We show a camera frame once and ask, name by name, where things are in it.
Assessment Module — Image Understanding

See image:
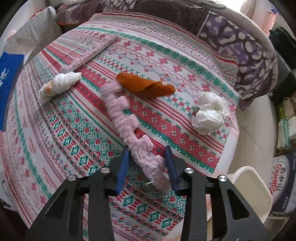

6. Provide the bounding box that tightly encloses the pink fuzzy strip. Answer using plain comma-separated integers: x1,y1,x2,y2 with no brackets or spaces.
101,81,171,192

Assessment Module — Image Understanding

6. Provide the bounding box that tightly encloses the white tissue ball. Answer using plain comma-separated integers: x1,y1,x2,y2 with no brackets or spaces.
191,92,230,136

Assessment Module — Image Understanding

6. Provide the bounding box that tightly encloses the blue milk carton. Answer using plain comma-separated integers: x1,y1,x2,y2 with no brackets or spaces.
0,52,24,132

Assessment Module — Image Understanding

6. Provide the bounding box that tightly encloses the white plastic trash bin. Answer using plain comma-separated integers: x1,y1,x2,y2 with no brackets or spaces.
226,166,273,223

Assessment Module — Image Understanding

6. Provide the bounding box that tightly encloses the striped patterned bed mat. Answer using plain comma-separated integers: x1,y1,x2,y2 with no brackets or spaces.
0,10,240,241

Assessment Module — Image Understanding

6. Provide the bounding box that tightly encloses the lower Ganten water box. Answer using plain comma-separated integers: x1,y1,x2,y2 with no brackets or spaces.
269,151,295,213

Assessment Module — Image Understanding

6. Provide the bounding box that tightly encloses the stack of books on floor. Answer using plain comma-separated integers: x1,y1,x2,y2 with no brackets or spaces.
276,97,295,153

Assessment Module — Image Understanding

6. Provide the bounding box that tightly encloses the purple patterned blanket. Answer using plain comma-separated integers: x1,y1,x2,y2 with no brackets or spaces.
56,1,278,110

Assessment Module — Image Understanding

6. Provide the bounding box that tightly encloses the grey dotted cloth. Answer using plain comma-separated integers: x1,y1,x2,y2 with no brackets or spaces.
4,6,62,65

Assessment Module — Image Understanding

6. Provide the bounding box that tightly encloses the black folded clothes pile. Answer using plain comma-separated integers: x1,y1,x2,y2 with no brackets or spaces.
269,27,295,58

